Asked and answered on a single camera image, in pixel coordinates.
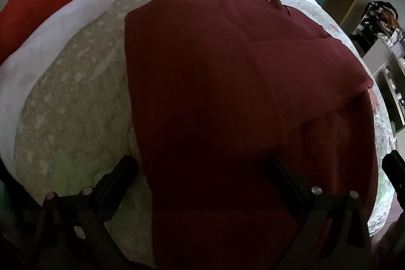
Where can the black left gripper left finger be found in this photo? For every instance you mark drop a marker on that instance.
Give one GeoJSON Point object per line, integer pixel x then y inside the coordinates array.
{"type": "Point", "coordinates": [79, 220]}

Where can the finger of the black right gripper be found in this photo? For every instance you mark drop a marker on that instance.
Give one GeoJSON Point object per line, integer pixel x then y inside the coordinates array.
{"type": "Point", "coordinates": [394, 167]}

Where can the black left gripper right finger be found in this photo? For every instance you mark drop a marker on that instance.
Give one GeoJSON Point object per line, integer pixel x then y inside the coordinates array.
{"type": "Point", "coordinates": [338, 234]}

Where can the dark red knit sweater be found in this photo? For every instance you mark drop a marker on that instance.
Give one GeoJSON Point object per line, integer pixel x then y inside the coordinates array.
{"type": "Point", "coordinates": [239, 108]}

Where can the black clothes rack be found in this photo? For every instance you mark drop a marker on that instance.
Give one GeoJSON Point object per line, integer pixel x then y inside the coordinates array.
{"type": "Point", "coordinates": [379, 17]}

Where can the white shelf unit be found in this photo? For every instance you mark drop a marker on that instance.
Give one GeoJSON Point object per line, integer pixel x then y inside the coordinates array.
{"type": "Point", "coordinates": [386, 64]}

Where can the patchwork heart quilt bedspread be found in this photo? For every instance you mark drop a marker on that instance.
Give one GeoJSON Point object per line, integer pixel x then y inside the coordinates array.
{"type": "Point", "coordinates": [75, 124]}

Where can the white bed sheet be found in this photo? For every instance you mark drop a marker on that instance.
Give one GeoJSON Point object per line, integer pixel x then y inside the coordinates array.
{"type": "Point", "coordinates": [24, 67]}

